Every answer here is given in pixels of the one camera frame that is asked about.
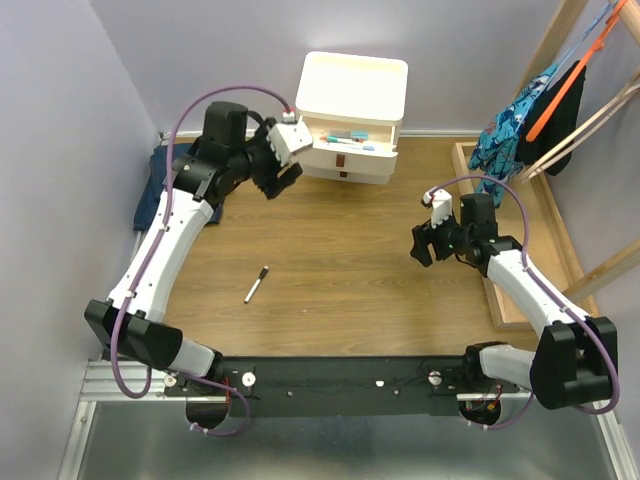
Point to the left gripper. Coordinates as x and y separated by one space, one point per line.
260 138

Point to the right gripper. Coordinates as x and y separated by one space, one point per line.
423 235

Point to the red gel pen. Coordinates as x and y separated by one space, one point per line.
351 142

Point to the drawer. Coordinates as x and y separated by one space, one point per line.
343 176
324 155

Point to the light blue highlighter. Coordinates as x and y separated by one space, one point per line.
352 135

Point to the blue capped white marker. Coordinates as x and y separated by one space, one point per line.
368 148

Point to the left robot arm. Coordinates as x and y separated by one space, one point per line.
140 298

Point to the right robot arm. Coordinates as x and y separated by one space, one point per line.
575 361

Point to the white drawer unit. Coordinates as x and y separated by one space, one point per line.
353 88

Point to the blue patterned garment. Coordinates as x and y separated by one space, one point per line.
495 152

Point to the black capped white marker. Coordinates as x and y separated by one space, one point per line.
261 276

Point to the folded blue jeans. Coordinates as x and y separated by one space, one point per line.
147 206

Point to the black garment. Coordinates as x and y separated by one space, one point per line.
562 121

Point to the orange hanger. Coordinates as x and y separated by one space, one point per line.
597 45

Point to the wooden clothes rack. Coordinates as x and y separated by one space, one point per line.
599 194

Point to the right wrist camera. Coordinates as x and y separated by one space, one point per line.
440 203

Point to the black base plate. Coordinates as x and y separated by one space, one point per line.
345 385

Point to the aluminium rail frame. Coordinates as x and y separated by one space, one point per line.
545 224

